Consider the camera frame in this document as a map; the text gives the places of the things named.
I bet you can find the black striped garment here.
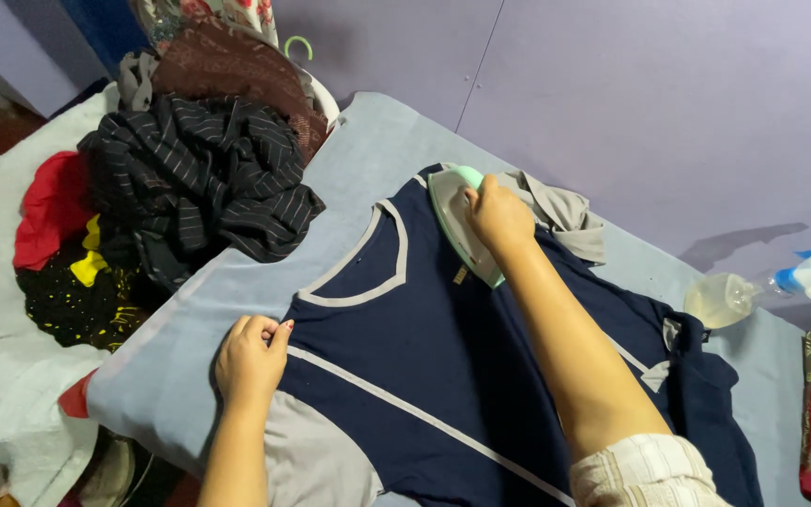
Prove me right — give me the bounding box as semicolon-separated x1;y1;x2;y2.
77;93;327;293

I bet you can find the grey cloth piece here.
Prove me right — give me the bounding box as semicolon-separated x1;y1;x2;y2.
118;51;161;112

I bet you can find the floral fabric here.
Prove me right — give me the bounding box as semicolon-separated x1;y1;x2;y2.
130;0;280;50

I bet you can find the red garment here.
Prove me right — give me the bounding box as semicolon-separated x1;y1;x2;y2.
13;151;97;272

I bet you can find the navy and grey t-shirt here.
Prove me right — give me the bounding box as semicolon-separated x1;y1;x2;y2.
262;163;765;507

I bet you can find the person's right hand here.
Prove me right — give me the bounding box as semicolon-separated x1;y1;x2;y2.
465;174;537;260

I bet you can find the white cloth bed cover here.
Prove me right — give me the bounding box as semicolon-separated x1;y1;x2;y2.
0;83;121;507

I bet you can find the brown patterned garment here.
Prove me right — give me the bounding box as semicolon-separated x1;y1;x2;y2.
151;15;329;166

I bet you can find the clear spray bottle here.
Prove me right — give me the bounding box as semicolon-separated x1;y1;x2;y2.
683;236;811;330

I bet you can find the green and grey clothes iron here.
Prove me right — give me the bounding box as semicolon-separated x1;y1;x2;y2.
427;165;506;290

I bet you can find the person's left hand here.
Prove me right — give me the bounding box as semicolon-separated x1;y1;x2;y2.
214;315;295;408

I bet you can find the person's striped white sleeve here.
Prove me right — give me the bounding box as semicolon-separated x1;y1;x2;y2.
569;433;730;507

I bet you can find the light blue ironing blanket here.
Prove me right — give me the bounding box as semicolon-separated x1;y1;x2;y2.
86;92;811;507

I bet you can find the black yellow speckled garment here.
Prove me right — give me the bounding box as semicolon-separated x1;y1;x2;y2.
15;215;153;353

